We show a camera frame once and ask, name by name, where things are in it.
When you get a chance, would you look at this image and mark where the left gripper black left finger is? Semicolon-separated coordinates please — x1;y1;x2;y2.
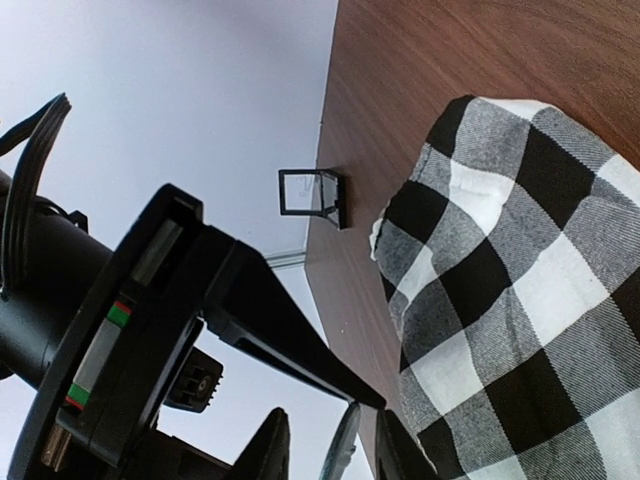
229;407;290;480

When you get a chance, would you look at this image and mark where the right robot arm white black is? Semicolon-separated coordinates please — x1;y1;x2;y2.
1;94;385;479

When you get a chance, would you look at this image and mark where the right aluminium corner post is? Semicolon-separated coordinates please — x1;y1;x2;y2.
265;250;306;269

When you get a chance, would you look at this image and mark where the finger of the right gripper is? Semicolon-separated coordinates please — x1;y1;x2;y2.
203;239;386;409

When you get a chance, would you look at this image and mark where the black white checkered shirt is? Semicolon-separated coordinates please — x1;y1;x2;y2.
370;96;639;479

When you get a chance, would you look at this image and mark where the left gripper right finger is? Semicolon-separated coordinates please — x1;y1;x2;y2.
375;410;439;480

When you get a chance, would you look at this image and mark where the round silver brooch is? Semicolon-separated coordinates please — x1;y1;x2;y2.
319;402;361;480

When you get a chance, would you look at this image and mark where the small black brooch box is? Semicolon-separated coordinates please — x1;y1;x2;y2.
278;169;348;230

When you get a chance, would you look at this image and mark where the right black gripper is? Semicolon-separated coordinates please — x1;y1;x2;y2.
9;184;216;468

